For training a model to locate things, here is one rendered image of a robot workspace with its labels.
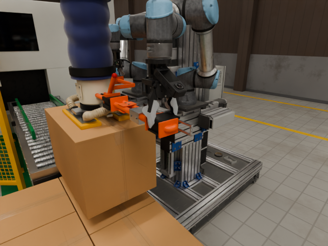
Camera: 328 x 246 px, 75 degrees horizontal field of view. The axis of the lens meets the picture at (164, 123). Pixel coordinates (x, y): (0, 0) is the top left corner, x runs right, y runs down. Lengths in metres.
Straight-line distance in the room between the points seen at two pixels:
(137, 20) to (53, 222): 1.06
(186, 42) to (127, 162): 0.92
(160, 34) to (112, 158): 0.62
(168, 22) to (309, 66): 6.09
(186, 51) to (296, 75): 5.33
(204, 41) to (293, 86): 5.69
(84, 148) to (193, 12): 0.76
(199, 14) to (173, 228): 1.02
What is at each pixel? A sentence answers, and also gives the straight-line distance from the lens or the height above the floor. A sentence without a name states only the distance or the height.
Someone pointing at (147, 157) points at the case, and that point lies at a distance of 1.14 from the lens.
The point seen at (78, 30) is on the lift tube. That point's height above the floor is 1.46.
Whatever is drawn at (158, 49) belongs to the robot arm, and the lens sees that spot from 0.63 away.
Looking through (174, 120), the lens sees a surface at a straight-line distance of 0.67.
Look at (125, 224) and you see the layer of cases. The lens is 1.22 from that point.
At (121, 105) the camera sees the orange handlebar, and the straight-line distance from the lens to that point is 0.86.
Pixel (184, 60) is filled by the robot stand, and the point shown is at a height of 1.30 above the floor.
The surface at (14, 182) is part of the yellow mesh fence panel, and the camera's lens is 2.62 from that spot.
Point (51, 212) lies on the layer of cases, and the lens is 1.41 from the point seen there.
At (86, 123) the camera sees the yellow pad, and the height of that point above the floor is 1.06.
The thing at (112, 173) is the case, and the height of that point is 0.84.
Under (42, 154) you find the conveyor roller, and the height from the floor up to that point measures 0.53.
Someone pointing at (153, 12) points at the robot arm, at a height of 1.49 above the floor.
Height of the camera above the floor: 1.41
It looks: 20 degrees down
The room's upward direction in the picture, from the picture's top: straight up
